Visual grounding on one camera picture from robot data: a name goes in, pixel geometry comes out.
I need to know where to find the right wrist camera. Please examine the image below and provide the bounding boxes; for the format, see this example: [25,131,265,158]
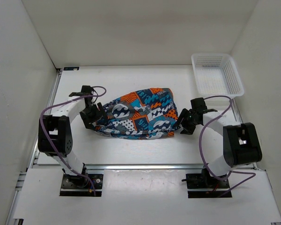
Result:
[190,97,217,114]

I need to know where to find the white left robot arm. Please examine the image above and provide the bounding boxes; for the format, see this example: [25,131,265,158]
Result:
[37,94,107,188]

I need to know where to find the aluminium frame rail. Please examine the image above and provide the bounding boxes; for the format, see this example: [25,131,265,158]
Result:
[9,66,281,225]

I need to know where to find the small dark blue label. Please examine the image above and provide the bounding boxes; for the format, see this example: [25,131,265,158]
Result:
[63,67,80,71]

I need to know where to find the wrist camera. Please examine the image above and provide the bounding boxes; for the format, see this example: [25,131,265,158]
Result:
[69,85,95,97]
[190,97,217,114]

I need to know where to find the colourful patterned shorts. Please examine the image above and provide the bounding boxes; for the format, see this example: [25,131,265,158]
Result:
[94,88,178,140]

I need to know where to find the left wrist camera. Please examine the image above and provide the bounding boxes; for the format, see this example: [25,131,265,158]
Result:
[69,85,95,97]

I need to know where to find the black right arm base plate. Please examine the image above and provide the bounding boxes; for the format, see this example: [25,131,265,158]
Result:
[182,173,232,199]

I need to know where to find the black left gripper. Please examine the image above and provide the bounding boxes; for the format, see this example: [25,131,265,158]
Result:
[79,102,107,130]

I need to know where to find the white plastic mesh basket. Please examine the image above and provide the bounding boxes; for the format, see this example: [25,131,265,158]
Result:
[191,53,244,99]

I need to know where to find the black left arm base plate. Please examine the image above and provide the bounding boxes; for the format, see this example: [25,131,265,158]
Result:
[59,173,104,197]

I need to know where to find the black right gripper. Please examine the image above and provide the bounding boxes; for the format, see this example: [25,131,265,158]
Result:
[172,108,199,135]

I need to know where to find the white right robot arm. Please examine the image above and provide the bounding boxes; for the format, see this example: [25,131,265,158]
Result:
[173,109,262,188]

